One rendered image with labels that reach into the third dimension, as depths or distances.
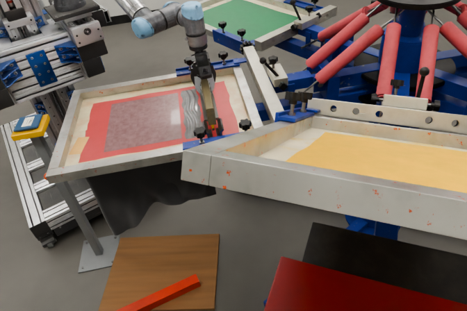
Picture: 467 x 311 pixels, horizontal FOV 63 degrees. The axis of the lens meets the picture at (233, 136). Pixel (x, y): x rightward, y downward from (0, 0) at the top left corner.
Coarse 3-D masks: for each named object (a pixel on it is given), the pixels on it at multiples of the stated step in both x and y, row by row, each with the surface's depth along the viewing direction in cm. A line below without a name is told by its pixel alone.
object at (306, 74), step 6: (294, 72) 159; (300, 72) 159; (306, 72) 158; (288, 78) 156; (294, 78) 155; (300, 78) 155; (306, 78) 155; (312, 78) 156; (300, 84) 156; (306, 84) 157; (276, 90) 156; (282, 90) 157
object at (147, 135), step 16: (224, 112) 156; (96, 128) 157; (112, 128) 156; (128, 128) 154; (144, 128) 153; (160, 128) 152; (176, 128) 151; (208, 128) 149; (224, 128) 148; (96, 144) 148; (112, 144) 147; (128, 144) 146; (144, 144) 145; (160, 144) 144; (176, 144) 143; (80, 160) 142
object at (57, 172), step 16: (144, 80) 178; (160, 80) 177; (176, 80) 178; (240, 80) 169; (80, 96) 173; (96, 96) 176; (256, 112) 148; (64, 128) 153; (64, 144) 145; (64, 160) 141; (112, 160) 134; (128, 160) 134; (144, 160) 134; (160, 160) 135; (176, 160) 136; (48, 176) 131; (64, 176) 133; (80, 176) 134
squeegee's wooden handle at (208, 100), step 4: (204, 80) 152; (204, 84) 149; (208, 84) 150; (204, 88) 147; (208, 88) 147; (204, 92) 145; (208, 92) 144; (204, 96) 142; (208, 96) 142; (204, 100) 141; (208, 100) 140; (212, 100) 141; (208, 104) 138; (212, 104) 138; (208, 108) 136; (212, 108) 136; (208, 112) 137; (212, 112) 137; (208, 116) 138; (212, 116) 138; (208, 120) 139; (212, 120) 139; (208, 124) 140; (212, 124) 140
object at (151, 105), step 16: (144, 96) 173; (160, 96) 171; (176, 96) 170; (224, 96) 166; (96, 112) 166; (112, 112) 165; (128, 112) 164; (144, 112) 162; (160, 112) 161; (176, 112) 160
